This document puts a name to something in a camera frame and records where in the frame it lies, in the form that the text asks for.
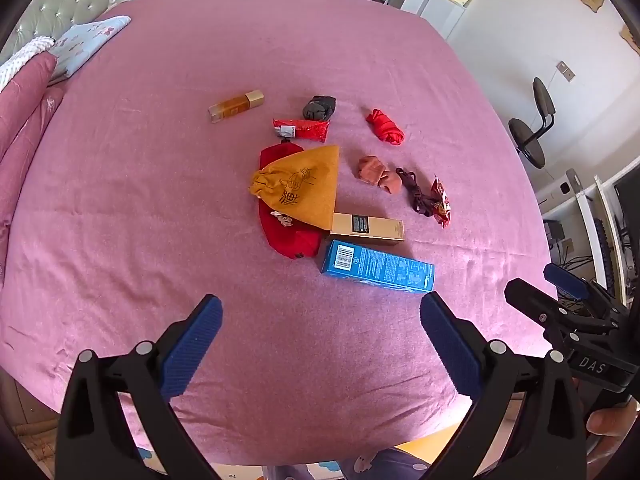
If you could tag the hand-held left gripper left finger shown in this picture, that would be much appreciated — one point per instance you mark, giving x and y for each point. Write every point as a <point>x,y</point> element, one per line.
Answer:
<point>192,340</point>

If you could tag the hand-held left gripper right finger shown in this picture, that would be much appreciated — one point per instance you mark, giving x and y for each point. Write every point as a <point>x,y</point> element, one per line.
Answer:
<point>450,340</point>

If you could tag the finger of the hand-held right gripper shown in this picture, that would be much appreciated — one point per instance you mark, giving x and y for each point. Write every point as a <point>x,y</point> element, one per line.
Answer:
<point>565,280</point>
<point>530,305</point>

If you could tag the blue cardboard box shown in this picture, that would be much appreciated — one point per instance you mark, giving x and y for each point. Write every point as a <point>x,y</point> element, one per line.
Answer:
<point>375,265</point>

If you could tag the red snack wrapper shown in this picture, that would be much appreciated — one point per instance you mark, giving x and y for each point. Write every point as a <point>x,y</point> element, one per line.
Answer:
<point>442,205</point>

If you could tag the gold cardboard box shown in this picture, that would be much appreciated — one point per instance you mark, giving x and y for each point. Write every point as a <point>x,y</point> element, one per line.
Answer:
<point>370,227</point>

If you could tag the red fabric pouch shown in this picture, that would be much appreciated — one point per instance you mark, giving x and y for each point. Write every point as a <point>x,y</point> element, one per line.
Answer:
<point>292,240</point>

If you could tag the orange brown sock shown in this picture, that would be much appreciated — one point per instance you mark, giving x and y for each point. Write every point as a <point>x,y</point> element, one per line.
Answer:
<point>375,172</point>

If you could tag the red knotted cloth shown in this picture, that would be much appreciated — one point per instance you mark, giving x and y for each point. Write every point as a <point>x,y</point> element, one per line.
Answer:
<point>385,126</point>

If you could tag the amber bottle with gold cap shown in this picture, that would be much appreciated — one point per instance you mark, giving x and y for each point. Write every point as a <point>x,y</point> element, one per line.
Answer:
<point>235,106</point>

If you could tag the red foil packet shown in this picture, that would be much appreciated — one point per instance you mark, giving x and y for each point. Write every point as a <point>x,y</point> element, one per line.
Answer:
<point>305,129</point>

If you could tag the dark grey sock ball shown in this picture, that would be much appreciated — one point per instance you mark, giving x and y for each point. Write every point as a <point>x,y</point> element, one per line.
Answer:
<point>320,108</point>

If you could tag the person's right hand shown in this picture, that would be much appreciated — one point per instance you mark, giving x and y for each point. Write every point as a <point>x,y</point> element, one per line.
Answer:
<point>607,425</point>

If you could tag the white computer desk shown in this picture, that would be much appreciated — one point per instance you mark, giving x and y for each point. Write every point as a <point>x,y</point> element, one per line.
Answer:
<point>585,205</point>

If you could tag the black monitor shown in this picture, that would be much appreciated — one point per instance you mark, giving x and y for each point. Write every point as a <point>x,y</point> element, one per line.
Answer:
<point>629,210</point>

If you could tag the pink bed sheet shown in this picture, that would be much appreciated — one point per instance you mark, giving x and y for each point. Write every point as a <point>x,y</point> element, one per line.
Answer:
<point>200,200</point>

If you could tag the black office chair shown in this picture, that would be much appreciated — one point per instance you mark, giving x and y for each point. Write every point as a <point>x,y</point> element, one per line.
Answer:
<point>532,135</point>

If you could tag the cloud print play mat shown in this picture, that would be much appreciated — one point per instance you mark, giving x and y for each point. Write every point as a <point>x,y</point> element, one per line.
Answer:
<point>330,467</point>

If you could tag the pink quilt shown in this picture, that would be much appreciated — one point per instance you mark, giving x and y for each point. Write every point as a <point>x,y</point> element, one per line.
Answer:
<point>22,120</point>

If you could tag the white shelf unit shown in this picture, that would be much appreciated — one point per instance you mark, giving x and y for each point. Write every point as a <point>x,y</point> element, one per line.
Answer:
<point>455,10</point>

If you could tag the light blue printed pillow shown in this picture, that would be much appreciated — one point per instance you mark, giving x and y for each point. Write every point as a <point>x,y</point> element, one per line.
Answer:
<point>82,45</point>

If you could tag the white knit cloth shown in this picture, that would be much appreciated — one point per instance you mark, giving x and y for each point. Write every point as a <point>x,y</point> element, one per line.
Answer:
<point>22,57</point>

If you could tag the wall switch plate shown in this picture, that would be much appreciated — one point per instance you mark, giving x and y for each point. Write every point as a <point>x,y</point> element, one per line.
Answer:
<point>565,70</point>

